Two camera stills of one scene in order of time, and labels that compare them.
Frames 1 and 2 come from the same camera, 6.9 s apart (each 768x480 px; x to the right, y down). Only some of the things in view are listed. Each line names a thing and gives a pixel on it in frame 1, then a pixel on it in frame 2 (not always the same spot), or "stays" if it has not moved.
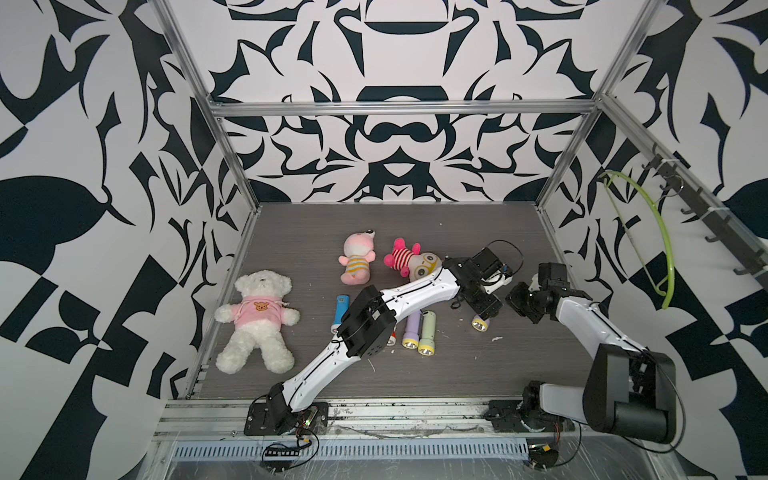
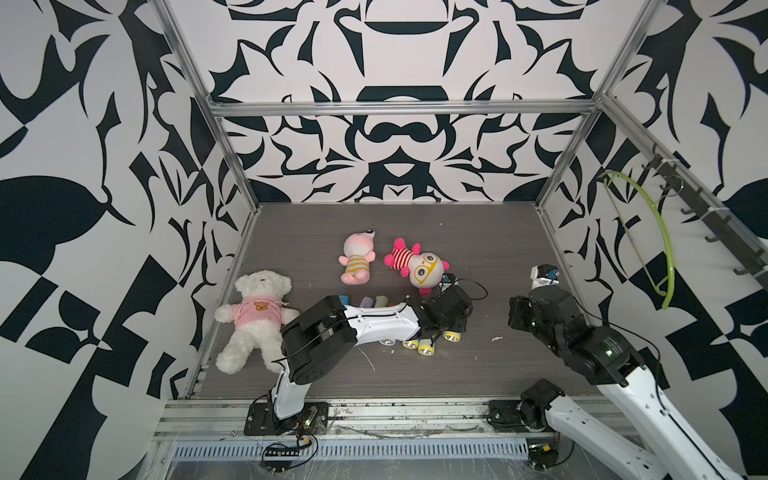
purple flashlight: (479, 323) → (452, 336)
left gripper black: (488, 305) → (460, 325)
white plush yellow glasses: (412, 262) stays
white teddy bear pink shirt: (257, 315) stays
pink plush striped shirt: (359, 251) stays
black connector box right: (542, 456) stays
